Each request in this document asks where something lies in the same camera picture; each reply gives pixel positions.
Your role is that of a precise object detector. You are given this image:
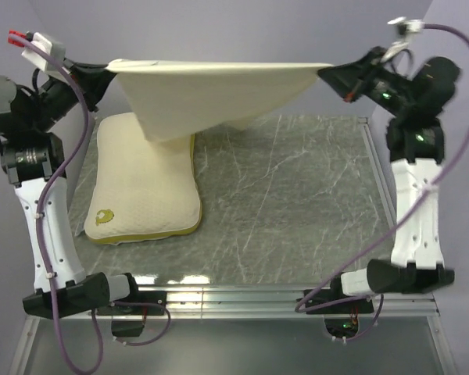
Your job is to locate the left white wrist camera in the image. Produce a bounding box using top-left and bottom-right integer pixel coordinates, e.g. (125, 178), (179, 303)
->
(7, 30), (66, 75)

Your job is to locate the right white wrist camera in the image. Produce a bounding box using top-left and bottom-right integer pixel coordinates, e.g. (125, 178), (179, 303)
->
(386, 16), (425, 59)

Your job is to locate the aluminium right side rail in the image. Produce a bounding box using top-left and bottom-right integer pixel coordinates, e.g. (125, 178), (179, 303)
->
(357, 117), (396, 228)

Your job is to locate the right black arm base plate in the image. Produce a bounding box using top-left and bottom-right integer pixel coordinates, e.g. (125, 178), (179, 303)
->
(304, 289), (374, 315)

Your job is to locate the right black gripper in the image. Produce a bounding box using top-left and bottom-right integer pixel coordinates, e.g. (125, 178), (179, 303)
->
(318, 45), (416, 118)

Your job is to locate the cream quilted pillow yellow edge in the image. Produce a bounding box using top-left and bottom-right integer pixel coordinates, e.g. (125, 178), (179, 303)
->
(84, 112), (202, 245)

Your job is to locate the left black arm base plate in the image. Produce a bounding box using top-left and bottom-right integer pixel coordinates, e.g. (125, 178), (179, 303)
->
(96, 290), (167, 317)

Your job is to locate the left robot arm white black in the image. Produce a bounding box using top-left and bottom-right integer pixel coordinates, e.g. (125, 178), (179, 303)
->
(0, 60), (142, 320)

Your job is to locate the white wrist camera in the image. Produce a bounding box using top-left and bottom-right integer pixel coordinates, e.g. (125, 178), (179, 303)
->
(7, 30), (66, 75)
(386, 16), (425, 59)

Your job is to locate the cream satin pillowcase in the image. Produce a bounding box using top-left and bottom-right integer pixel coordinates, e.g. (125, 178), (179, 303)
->
(106, 59), (327, 141)

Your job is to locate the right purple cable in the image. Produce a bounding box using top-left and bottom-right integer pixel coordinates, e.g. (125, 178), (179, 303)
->
(295, 23), (469, 341)

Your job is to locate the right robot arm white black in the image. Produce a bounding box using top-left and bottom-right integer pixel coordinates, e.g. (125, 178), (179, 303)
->
(318, 47), (460, 313)

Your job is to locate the aluminium front mounting rail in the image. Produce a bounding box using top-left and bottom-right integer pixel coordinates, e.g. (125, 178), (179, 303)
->
(25, 284), (442, 322)

